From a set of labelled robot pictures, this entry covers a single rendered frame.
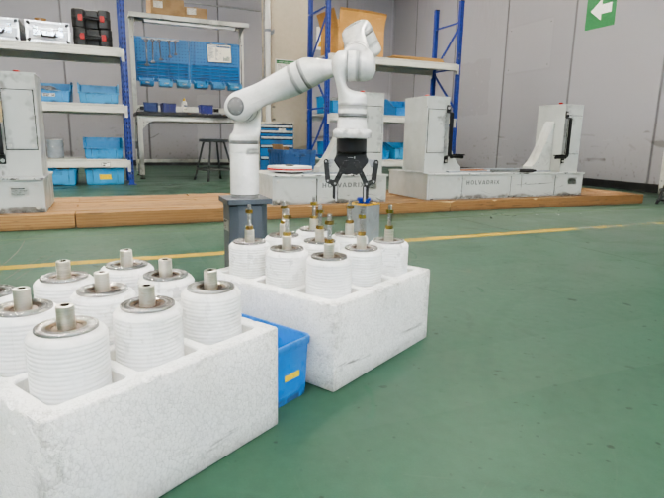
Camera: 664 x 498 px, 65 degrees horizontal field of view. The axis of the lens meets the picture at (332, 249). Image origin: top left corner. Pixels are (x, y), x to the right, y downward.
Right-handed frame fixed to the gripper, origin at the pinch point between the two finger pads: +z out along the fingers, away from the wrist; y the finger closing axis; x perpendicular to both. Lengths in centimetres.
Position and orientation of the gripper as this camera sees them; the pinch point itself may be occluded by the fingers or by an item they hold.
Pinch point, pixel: (350, 196)
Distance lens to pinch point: 132.9
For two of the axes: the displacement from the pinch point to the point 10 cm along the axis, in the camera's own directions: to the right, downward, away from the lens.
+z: -0.2, 9.8, 2.1
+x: -0.2, 2.0, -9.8
